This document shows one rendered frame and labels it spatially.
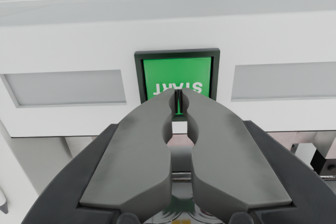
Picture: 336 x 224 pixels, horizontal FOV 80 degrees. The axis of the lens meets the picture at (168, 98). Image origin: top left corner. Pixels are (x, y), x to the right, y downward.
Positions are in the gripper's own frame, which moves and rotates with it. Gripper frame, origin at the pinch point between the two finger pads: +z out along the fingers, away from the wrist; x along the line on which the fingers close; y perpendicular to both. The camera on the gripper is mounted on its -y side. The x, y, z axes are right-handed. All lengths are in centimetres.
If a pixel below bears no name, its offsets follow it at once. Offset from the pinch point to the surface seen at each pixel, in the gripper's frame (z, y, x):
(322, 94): 2.5, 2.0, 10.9
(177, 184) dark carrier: 8.1, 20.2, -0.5
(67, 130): 2.1, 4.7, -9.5
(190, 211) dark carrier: 8.2, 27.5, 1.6
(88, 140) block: 7.3, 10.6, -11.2
